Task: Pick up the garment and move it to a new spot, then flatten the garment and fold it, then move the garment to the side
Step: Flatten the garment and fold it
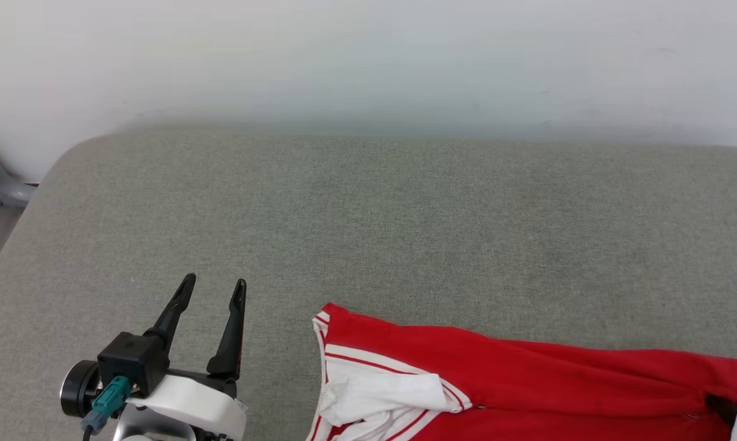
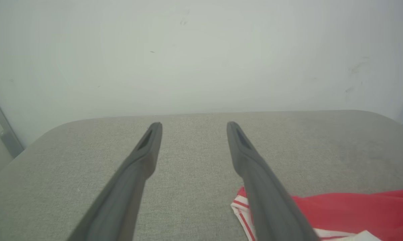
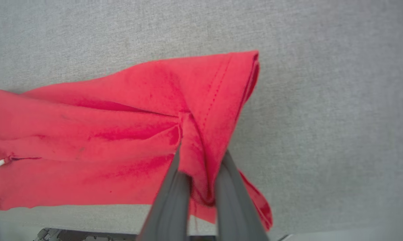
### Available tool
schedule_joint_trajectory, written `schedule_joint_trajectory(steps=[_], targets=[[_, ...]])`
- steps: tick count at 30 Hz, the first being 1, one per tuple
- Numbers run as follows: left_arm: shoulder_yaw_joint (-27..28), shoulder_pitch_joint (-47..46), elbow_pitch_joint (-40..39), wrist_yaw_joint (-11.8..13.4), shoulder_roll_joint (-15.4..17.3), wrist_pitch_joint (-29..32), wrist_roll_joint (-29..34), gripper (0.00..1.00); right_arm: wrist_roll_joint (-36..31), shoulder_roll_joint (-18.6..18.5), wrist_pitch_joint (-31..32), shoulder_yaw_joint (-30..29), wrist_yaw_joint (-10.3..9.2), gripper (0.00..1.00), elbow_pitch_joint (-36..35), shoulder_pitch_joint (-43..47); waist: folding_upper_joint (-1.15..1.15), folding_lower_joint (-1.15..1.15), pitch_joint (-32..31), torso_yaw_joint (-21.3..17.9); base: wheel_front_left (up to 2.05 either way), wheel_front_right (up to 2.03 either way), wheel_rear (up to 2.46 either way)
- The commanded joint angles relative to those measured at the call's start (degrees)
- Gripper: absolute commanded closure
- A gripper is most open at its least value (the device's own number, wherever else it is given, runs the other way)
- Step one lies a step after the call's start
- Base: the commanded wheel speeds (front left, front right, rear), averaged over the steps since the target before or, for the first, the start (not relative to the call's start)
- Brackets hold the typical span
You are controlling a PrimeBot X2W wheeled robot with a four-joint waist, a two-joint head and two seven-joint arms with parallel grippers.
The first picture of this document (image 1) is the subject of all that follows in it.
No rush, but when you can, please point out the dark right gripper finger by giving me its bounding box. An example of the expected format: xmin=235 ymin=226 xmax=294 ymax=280
xmin=705 ymin=395 xmax=737 ymax=426

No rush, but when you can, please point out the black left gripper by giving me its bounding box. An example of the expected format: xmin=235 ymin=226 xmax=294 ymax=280
xmin=145 ymin=274 xmax=247 ymax=400

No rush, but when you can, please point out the red and white jersey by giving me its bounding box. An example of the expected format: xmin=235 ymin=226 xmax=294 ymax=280
xmin=307 ymin=302 xmax=737 ymax=441

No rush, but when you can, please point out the grey fabric sofa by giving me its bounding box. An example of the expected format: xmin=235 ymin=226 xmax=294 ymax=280
xmin=0 ymin=126 xmax=737 ymax=441

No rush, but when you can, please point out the grey metal pipe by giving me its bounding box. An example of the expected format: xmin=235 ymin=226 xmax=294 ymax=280
xmin=0 ymin=132 xmax=38 ymax=288

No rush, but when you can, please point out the teal camera cable connector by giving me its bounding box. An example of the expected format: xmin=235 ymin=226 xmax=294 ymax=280
xmin=81 ymin=375 xmax=131 ymax=441

